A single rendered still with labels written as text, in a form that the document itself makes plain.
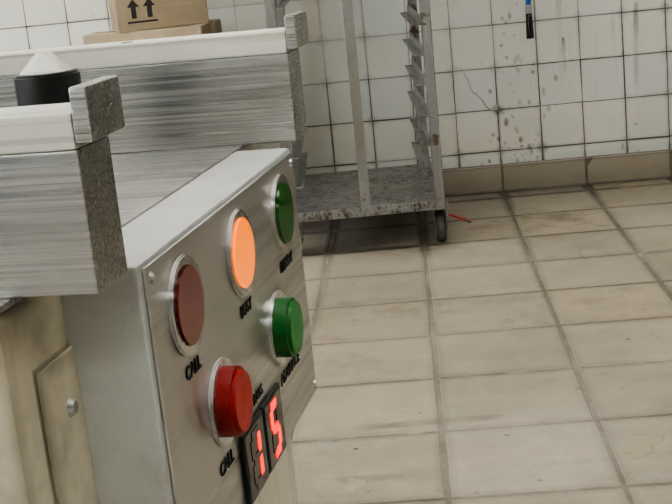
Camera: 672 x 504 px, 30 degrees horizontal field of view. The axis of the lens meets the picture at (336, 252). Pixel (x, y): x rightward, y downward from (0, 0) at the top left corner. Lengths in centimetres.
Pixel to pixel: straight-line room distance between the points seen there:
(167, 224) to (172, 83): 20
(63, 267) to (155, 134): 30
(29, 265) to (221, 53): 29
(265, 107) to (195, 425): 24
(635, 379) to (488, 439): 41
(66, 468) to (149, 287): 7
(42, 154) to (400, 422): 215
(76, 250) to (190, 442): 12
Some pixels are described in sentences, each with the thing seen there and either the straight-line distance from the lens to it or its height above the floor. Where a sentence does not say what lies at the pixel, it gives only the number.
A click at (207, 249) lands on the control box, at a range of 52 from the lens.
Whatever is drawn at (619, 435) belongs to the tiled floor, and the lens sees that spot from 242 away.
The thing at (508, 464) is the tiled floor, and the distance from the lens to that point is 231.
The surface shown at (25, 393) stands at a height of 81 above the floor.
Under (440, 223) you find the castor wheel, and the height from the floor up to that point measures 7.
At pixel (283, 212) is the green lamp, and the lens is 64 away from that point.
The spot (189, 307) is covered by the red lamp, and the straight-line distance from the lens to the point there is 49.
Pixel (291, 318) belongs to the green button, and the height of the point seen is 77.
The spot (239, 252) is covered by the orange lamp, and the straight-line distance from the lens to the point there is 56.
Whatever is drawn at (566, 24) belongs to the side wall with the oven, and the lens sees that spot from 454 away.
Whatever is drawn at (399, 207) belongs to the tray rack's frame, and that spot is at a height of 14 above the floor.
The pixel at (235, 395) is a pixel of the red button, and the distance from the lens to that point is 52.
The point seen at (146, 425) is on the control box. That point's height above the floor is 78.
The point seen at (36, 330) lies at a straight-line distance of 45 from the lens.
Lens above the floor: 94
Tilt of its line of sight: 14 degrees down
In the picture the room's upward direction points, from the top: 6 degrees counter-clockwise
